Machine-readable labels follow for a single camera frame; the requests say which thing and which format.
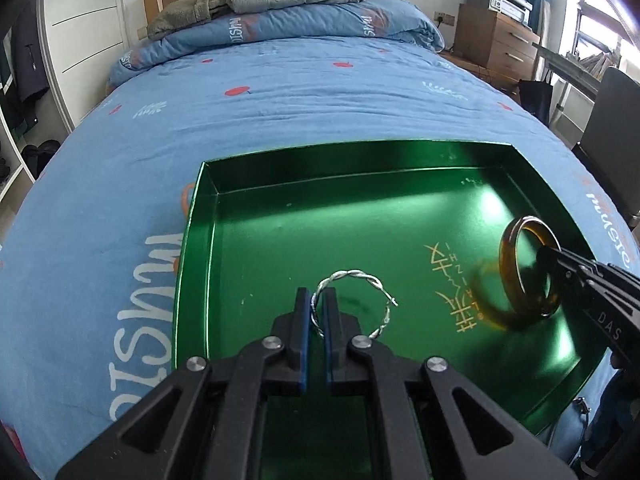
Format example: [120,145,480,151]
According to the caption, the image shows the amber translucent bangle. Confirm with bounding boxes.
[498,216,561,320]

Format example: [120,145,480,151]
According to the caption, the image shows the silver twisted wire bangle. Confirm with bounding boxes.
[310,269,399,339]

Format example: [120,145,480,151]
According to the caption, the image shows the grey office chair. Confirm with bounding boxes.
[572,67,640,229]

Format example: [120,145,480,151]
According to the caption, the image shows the green metal tray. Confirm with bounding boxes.
[171,138,612,480]

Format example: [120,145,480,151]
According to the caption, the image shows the navy tote bag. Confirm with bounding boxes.
[518,80,553,127]

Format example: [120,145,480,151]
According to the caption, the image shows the blue dinosaur bed sheet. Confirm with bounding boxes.
[1,37,639,479]

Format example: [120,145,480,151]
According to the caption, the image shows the desk by window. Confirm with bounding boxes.
[533,44,601,101]

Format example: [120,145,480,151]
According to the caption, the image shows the low wooden nightstand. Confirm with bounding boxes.
[439,52,518,99]

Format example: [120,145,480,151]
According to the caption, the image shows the wooden drawer cabinet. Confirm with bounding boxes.
[452,3,539,80]

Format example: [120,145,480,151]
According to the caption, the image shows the blue folded duvet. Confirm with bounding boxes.
[107,0,445,89]

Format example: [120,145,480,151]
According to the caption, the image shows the dark hanging clothes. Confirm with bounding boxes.
[1,0,49,139]

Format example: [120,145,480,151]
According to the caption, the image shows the olive green jacket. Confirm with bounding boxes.
[146,0,231,40]

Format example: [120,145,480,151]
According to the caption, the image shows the white wardrobe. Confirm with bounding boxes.
[1,0,128,194]

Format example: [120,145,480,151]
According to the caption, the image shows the wall power socket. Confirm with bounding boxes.
[434,12,456,26]

